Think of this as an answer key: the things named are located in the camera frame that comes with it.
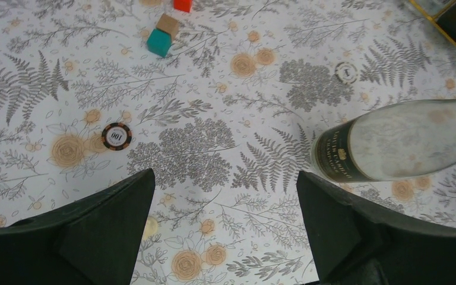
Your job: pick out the teal cube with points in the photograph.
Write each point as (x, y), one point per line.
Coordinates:
(159, 42)

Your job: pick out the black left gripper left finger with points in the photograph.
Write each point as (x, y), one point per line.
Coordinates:
(94, 240)

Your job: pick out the gold wire wine rack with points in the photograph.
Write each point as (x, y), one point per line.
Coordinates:
(432, 10)

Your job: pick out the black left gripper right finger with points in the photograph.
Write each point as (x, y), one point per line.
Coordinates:
(356, 241)

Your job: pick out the brown wooden cube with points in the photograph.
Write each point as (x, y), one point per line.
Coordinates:
(168, 25)

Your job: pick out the black orange poker chip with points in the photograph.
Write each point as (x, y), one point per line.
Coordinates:
(116, 136)

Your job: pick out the floral table cloth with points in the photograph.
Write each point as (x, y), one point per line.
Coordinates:
(225, 120)

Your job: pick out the white poker chip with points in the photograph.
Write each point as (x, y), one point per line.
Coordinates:
(346, 72)

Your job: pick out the frosted champagne bottle dark label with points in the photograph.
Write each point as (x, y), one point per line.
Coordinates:
(395, 142)

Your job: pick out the red cube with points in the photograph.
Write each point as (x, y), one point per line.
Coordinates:
(183, 5)

